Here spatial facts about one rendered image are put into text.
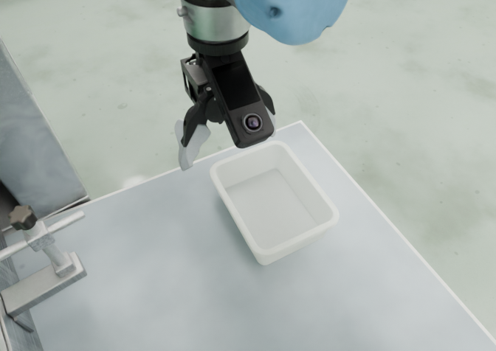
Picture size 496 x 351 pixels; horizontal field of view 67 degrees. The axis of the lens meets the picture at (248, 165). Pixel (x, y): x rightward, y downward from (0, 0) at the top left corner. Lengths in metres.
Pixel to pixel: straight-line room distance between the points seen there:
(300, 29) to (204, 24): 0.14
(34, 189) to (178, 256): 0.29
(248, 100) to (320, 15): 0.16
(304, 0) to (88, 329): 0.60
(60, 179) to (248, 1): 0.58
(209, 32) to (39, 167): 0.45
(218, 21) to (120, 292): 0.49
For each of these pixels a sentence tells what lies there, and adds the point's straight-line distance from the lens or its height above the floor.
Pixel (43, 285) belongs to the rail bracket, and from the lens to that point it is 0.64.
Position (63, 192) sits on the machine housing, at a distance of 0.82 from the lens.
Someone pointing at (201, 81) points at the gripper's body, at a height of 1.10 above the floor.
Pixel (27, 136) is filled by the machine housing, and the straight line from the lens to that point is 0.71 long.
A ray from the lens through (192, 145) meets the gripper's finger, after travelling 0.51.
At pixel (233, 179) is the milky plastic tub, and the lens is 0.79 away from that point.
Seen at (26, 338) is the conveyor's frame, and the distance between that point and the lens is 0.68.
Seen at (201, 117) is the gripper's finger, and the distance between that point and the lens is 0.48.
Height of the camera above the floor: 1.39
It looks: 51 degrees down
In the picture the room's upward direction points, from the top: straight up
